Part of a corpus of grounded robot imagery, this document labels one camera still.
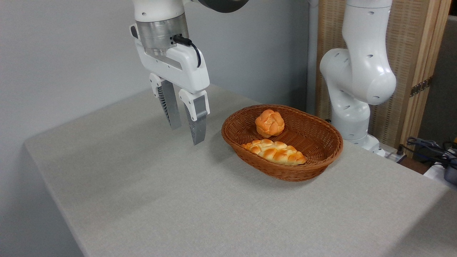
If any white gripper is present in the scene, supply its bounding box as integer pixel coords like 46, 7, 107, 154
130, 24, 211, 146

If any round knotted bread roll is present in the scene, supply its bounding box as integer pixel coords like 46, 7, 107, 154
255, 109, 286, 138

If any long braided bread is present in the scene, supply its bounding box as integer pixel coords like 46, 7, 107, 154
241, 138, 308, 166

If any brown wicker basket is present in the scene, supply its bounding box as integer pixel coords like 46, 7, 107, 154
221, 104, 344, 182

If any white power strip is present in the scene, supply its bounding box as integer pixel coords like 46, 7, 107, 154
384, 149, 407, 164

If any wooden rattan folding screen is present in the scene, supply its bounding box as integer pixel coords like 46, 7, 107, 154
315, 0, 452, 158

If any metal screen hinge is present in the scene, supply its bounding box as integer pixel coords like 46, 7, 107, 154
410, 76, 433, 98

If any grey box device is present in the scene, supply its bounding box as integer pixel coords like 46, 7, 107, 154
444, 161, 457, 185

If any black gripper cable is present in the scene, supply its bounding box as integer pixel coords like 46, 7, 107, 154
173, 34, 202, 68

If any bundle of dark cables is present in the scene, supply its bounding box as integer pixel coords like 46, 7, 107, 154
397, 136, 457, 169

